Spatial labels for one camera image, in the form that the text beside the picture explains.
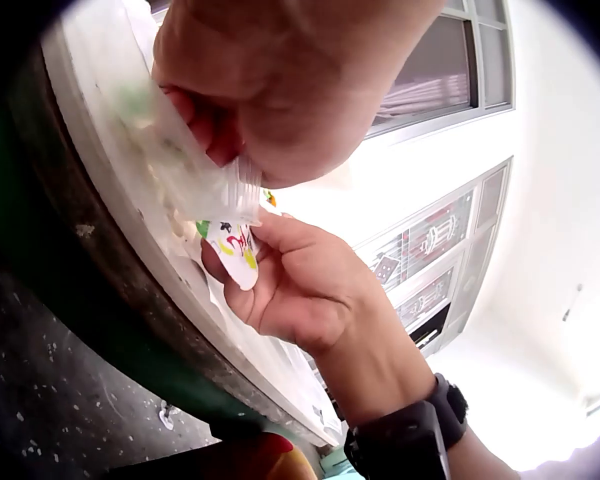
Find person's left hand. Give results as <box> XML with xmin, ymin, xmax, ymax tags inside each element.
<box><xmin>151</xmin><ymin>0</ymin><xmax>447</xmax><ymax>189</ymax></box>

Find person's right hand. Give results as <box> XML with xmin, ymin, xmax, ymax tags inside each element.
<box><xmin>200</xmin><ymin>209</ymin><xmax>437</xmax><ymax>427</ymax></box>

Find person's right thumb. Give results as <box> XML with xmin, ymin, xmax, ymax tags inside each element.
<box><xmin>254</xmin><ymin>209</ymin><xmax>361</xmax><ymax>281</ymax></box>

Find person's left fingers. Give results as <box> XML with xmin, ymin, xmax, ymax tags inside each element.
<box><xmin>159</xmin><ymin>84</ymin><xmax>247</xmax><ymax>168</ymax></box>

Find person's left thumb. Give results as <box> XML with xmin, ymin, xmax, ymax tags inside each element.
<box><xmin>242</xmin><ymin>117</ymin><xmax>366</xmax><ymax>189</ymax></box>

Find person's right index finger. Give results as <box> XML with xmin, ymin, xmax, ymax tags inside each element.
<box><xmin>200</xmin><ymin>244</ymin><xmax>276</xmax><ymax>335</ymax></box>

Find clear plastic cup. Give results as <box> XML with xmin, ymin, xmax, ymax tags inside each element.
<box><xmin>102</xmin><ymin>80</ymin><xmax>264</xmax><ymax>227</ymax></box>

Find printed white peel lid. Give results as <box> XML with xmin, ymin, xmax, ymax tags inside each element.
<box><xmin>195</xmin><ymin>191</ymin><xmax>284</xmax><ymax>292</ymax></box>

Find metal grille door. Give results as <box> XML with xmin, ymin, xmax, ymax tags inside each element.
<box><xmin>352</xmin><ymin>156</ymin><xmax>514</xmax><ymax>353</ymax></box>

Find small white litter scrap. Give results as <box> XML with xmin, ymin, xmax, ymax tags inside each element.
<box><xmin>158</xmin><ymin>401</ymin><xmax>178</xmax><ymax>431</ymax></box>

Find red and yellow object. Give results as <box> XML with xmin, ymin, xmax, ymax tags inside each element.
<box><xmin>215</xmin><ymin>431</ymin><xmax>322</xmax><ymax>480</ymax></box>

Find grey framed window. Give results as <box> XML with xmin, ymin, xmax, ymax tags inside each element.
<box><xmin>365</xmin><ymin>0</ymin><xmax>517</xmax><ymax>142</ymax></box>

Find green round bin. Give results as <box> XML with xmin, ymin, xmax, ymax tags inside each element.
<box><xmin>0</xmin><ymin>30</ymin><xmax>333</xmax><ymax>451</ymax></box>

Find black wrist band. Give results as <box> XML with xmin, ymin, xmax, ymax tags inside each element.
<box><xmin>343</xmin><ymin>372</ymin><xmax>469</xmax><ymax>480</ymax></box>

